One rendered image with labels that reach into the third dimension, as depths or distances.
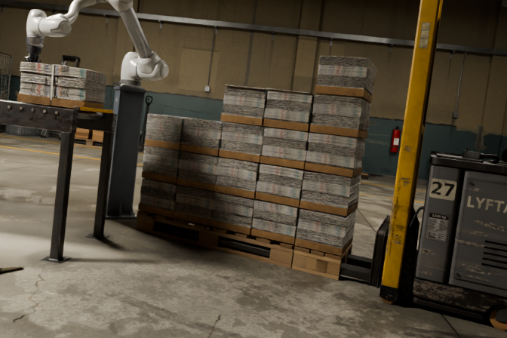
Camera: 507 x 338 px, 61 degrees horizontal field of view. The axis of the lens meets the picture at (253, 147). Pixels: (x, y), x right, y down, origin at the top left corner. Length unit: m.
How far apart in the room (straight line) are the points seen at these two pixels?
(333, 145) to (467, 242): 0.86
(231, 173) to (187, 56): 7.28
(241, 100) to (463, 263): 1.54
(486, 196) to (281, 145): 1.13
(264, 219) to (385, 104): 7.24
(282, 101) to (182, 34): 7.49
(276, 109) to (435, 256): 1.21
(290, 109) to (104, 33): 8.30
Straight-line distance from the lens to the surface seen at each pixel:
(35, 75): 2.71
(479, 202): 2.39
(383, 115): 9.69
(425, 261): 2.43
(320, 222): 2.63
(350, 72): 2.60
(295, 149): 2.63
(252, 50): 9.69
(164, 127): 3.04
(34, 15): 2.88
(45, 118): 2.50
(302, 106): 2.64
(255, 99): 2.74
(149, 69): 3.30
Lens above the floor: 0.83
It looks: 3 degrees down
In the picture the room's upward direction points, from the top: 7 degrees clockwise
